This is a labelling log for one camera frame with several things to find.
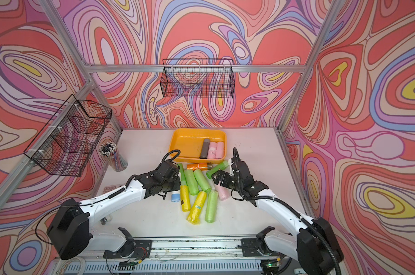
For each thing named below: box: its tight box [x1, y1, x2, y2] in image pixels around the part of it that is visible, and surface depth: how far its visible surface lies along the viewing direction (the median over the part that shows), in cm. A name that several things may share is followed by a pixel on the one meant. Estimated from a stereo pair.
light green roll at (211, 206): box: [204, 189, 219, 223], surface depth 85 cm
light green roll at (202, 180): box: [193, 169, 211, 193], surface depth 93 cm
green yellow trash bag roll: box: [177, 162, 192, 212], surface depth 86 cm
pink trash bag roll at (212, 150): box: [207, 141, 218, 160], surface depth 106 cm
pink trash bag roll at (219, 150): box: [214, 140, 225, 159], surface depth 106 cm
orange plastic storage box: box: [168, 128, 227, 163], surface depth 113 cm
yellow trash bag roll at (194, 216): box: [186, 190, 207, 225], surface depth 84 cm
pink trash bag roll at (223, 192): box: [214, 181, 230, 201], surface depth 88 cm
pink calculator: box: [102, 185, 126, 195], surface depth 93 cm
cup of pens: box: [98, 140, 128, 172], surface depth 91 cm
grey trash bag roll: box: [199, 138, 211, 159], surface depth 107 cm
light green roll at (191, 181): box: [183, 169, 200, 196], surface depth 92 cm
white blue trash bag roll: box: [170, 193, 181, 203], surface depth 80 cm
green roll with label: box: [205, 160, 230, 180], surface depth 99 cm
